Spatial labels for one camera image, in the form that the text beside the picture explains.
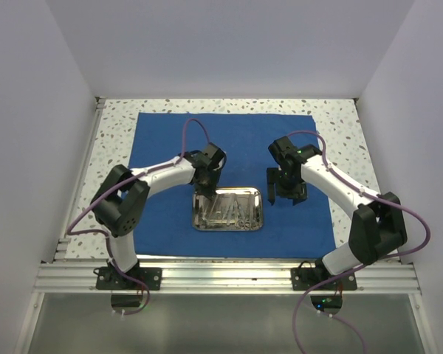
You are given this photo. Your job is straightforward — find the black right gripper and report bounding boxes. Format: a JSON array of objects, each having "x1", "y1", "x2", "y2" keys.
[{"x1": 267, "y1": 167, "x2": 308, "y2": 206}]

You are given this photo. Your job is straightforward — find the steel instrument tray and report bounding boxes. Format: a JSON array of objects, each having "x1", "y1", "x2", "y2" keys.
[{"x1": 191, "y1": 187, "x2": 264, "y2": 232}]

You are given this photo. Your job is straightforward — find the blue cloth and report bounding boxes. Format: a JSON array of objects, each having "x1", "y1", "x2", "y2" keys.
[{"x1": 129, "y1": 113, "x2": 335, "y2": 258}]

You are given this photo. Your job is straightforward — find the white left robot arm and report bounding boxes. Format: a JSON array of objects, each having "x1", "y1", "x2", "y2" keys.
[{"x1": 92, "y1": 143, "x2": 227, "y2": 290}]

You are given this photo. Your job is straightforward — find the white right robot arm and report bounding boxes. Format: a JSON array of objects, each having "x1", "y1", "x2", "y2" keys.
[{"x1": 267, "y1": 136, "x2": 408, "y2": 290}]

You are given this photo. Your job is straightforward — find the steel surgical scissors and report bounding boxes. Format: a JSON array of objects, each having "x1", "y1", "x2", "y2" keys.
[{"x1": 232, "y1": 196, "x2": 252, "y2": 230}]

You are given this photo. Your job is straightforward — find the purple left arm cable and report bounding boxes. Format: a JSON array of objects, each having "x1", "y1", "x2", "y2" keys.
[{"x1": 65, "y1": 117, "x2": 213, "y2": 316}]

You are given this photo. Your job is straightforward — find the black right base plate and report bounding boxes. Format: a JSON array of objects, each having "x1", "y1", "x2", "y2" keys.
[{"x1": 290, "y1": 261, "x2": 358, "y2": 291}]

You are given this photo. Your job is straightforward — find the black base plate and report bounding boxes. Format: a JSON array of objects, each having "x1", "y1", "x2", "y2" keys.
[
  {"x1": 290, "y1": 261, "x2": 358, "y2": 291},
  {"x1": 93, "y1": 265, "x2": 162, "y2": 291}
]

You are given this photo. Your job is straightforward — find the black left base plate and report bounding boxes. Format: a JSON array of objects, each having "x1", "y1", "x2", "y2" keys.
[{"x1": 93, "y1": 265, "x2": 162, "y2": 291}]

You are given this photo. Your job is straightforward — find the aluminium front rail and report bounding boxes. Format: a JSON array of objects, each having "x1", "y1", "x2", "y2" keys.
[{"x1": 33, "y1": 258, "x2": 420, "y2": 295}]

